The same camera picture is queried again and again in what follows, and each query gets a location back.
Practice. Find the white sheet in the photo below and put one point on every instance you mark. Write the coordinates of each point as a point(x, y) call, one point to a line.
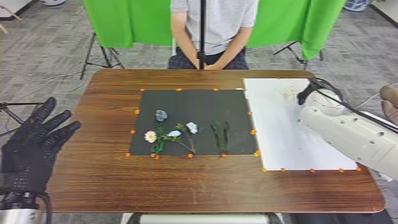
point(277, 133)

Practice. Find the white flower with long stem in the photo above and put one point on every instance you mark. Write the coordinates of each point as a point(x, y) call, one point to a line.
point(192, 127)

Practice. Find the blue and white vase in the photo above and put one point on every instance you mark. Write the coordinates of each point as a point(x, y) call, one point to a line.
point(356, 4)
point(54, 2)

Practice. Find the white flower with yellow centre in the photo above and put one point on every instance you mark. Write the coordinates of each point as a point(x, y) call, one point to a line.
point(149, 136)

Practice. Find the small white flower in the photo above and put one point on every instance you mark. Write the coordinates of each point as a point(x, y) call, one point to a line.
point(174, 134)

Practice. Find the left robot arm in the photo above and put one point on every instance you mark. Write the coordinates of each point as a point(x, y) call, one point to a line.
point(20, 211)

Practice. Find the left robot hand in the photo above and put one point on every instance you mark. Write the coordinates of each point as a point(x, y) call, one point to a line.
point(32, 150)

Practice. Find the dark mat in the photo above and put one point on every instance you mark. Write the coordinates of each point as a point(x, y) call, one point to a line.
point(196, 106)

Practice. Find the green sprig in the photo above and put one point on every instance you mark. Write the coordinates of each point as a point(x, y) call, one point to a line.
point(221, 133)

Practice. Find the person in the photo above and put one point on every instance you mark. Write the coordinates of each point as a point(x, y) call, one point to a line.
point(222, 23)

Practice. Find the black stand pole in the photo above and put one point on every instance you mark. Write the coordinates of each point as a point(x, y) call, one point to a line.
point(203, 33)

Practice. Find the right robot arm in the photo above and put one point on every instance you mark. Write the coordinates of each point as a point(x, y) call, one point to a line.
point(348, 133)

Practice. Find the blue flower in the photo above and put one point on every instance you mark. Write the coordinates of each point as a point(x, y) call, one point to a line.
point(160, 115)

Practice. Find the black tripod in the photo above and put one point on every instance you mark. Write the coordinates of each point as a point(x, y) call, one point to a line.
point(107, 55)
point(293, 50)

